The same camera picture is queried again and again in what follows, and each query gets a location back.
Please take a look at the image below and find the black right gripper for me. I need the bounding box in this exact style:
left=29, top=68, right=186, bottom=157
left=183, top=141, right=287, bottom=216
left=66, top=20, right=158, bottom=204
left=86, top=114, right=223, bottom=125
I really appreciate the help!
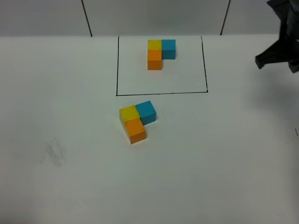
left=255, top=0, right=299, bottom=73

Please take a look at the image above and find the template orange cube block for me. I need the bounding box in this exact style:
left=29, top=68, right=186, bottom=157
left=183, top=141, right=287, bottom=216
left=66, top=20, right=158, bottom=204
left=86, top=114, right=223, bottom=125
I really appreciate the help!
left=147, top=50, right=162, bottom=70

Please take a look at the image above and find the template blue cube block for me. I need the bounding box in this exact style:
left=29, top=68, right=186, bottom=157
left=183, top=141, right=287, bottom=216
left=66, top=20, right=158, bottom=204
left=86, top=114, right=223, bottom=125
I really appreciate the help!
left=162, top=39, right=176, bottom=60

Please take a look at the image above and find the template yellow cube block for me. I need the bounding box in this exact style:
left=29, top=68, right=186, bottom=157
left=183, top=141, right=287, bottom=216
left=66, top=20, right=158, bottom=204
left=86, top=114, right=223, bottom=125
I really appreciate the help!
left=148, top=40, right=162, bottom=50

